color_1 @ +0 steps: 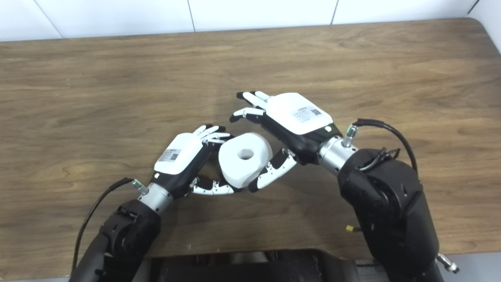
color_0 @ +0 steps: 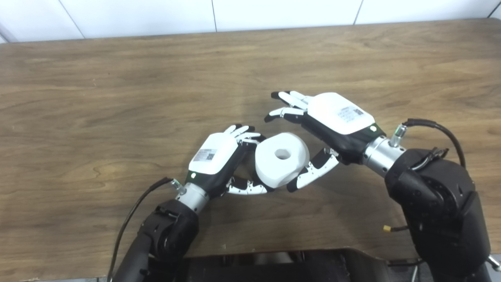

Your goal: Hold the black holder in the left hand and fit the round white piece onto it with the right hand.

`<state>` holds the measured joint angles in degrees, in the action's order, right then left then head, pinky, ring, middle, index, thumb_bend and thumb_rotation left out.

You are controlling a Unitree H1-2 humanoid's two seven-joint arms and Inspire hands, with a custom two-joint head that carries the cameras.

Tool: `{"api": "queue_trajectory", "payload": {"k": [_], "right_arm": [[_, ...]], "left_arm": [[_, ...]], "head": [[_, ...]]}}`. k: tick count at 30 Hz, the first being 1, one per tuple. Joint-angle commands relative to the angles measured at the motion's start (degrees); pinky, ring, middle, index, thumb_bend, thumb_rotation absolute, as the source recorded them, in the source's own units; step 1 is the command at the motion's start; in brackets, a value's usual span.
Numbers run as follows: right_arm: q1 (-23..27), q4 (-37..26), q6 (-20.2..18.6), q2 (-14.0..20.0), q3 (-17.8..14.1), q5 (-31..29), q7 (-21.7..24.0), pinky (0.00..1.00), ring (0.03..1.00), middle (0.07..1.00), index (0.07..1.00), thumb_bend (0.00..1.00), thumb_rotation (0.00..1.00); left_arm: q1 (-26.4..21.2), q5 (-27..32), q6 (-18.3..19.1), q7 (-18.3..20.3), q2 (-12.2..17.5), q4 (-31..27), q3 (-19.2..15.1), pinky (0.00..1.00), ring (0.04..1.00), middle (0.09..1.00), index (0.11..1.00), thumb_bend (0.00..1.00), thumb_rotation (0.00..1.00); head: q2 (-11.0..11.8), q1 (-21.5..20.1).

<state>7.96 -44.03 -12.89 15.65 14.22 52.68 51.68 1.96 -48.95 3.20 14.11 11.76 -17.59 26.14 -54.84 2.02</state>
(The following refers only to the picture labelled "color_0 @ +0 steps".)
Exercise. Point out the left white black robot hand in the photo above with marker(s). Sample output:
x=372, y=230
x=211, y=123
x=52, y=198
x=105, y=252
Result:
x=213, y=156

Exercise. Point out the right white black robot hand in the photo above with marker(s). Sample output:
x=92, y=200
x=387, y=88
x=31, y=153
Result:
x=338, y=113

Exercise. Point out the round white plastic piece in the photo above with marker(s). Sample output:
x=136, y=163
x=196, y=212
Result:
x=274, y=172

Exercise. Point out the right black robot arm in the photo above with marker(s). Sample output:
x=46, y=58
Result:
x=442, y=207

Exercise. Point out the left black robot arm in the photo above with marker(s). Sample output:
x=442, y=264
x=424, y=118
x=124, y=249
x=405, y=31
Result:
x=168, y=235

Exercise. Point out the small yellow connector plug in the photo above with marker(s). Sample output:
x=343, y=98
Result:
x=386, y=228

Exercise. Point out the black robot torso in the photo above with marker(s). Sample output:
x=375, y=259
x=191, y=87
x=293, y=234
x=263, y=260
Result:
x=274, y=268

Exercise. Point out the small silver metal connector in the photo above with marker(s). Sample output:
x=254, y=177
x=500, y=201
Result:
x=494, y=263

